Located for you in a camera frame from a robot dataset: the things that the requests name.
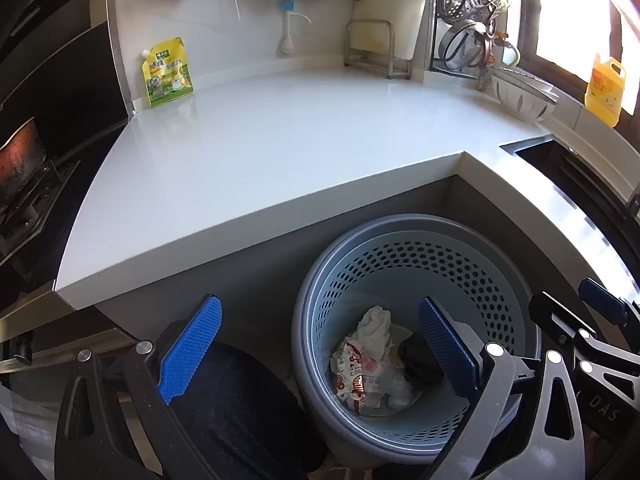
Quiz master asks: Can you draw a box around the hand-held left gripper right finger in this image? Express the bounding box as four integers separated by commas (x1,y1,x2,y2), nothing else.
417,296,588,480

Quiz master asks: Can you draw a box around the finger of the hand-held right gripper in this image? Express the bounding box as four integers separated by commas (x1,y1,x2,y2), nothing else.
578,278,640,331
529,291,598,356

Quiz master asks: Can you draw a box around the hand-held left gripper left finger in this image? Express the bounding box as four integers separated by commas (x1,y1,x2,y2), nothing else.
54,294,223,480

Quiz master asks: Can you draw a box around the black sock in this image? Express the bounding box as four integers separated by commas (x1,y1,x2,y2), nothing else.
397,337,448,388

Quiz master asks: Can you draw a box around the white tissue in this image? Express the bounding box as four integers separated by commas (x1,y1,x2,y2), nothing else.
357,306,393,356

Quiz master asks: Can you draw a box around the red patterned snack wrapper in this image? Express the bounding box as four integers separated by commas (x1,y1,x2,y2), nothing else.
330,335,401,413

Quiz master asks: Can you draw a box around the grey perforated waste basket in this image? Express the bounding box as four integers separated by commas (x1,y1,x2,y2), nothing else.
291,213,543,466

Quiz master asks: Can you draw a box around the person's leg in dark jeans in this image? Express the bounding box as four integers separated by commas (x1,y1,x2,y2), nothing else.
165,342,328,480

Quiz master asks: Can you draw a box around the steel kitchen sink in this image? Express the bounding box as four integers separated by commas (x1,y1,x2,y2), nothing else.
500,135,640,281

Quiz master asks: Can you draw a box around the black gas stove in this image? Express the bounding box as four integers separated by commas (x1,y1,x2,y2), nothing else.
0,157,83,266

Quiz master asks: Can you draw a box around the yellow detergent bottle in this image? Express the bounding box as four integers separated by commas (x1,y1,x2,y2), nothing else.
584,53,627,128

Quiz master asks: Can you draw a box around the white slotted colander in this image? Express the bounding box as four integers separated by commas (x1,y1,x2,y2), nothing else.
490,67,561,123

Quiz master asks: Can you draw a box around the worn metal pan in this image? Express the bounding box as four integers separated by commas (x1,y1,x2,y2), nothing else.
0,117,48,208

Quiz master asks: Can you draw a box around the pale green mug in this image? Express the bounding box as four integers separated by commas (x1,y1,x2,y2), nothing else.
492,40,522,68

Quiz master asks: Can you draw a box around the yellow seasoning pouch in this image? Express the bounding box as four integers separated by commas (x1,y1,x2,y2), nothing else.
141,36,195,108

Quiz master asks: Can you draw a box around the window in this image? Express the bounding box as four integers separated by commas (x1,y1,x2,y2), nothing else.
520,0,640,96

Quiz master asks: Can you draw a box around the steel cutting board rack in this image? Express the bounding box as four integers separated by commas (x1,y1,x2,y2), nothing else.
344,19,412,81

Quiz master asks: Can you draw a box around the steel strainer pot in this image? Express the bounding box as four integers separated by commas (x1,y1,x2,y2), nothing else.
440,22,503,70

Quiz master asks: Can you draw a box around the black range hood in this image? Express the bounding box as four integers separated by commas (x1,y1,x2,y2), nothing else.
0,0,132,161

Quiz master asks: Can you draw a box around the white hanging brush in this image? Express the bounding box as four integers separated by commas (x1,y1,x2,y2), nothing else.
277,0,313,56

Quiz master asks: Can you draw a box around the white cutting board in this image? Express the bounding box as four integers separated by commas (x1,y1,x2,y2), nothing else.
392,0,435,83

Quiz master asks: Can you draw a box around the black wire dish rack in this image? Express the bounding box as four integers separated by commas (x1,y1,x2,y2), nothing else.
430,0,521,81

